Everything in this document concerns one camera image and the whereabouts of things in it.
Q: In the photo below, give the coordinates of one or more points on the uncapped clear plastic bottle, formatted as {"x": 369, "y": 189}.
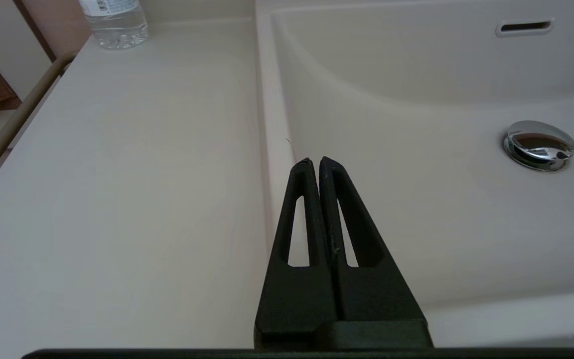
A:
{"x": 117, "y": 27}

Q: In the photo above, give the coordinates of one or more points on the chrome drain stopper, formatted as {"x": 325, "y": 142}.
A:
{"x": 540, "y": 145}

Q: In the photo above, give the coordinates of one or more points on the beige ceramic sink basin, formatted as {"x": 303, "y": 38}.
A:
{"x": 441, "y": 199}

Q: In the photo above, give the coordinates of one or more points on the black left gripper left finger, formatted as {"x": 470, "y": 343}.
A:
{"x": 299, "y": 299}

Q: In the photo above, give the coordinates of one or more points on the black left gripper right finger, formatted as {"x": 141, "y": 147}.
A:
{"x": 376, "y": 294}

